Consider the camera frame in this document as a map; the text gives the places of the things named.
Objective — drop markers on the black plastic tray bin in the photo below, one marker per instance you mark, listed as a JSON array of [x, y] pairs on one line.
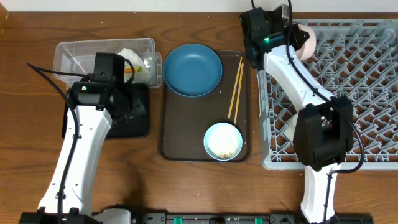
[[112, 97]]

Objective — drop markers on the grey dishwasher rack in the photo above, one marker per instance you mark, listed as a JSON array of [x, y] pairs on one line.
[[353, 57]]

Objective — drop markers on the light blue bowl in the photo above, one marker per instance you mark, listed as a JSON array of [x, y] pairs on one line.
[[223, 126]]

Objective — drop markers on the wooden chopstick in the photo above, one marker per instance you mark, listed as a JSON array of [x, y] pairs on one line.
[[234, 89], [240, 77]]

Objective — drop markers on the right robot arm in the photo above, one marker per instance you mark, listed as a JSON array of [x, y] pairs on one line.
[[321, 129]]

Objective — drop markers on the pink white bowl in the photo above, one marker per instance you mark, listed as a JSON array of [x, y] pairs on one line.
[[307, 50]]

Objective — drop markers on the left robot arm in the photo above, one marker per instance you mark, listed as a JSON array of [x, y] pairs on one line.
[[69, 196]]

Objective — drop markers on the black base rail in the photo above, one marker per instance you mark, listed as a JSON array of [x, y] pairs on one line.
[[217, 218]]

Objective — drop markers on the clear plastic bin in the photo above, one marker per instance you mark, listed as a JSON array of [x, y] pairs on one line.
[[79, 56]]

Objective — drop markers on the brown serving tray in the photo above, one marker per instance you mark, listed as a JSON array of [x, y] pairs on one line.
[[185, 120]]

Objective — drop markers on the blue plate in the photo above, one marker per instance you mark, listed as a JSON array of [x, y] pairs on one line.
[[192, 70]]

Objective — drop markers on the yellow green snack wrapper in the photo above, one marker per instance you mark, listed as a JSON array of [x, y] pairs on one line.
[[128, 69]]

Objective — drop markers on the white tissue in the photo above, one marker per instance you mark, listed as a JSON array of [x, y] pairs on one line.
[[141, 77]]

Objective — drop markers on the left wooden chopstick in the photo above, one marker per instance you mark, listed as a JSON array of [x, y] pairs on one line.
[[234, 89]]

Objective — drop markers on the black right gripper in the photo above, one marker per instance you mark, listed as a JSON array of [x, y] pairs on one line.
[[294, 40]]

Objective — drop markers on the spilled rice food waste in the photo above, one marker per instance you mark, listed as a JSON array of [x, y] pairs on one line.
[[222, 144]]

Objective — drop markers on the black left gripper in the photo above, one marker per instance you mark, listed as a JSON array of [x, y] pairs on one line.
[[130, 106]]

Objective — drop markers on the white plastic cup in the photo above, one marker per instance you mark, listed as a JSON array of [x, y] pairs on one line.
[[291, 124]]

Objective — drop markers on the right wooden chopstick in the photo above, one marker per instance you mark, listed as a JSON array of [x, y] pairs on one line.
[[240, 77]]

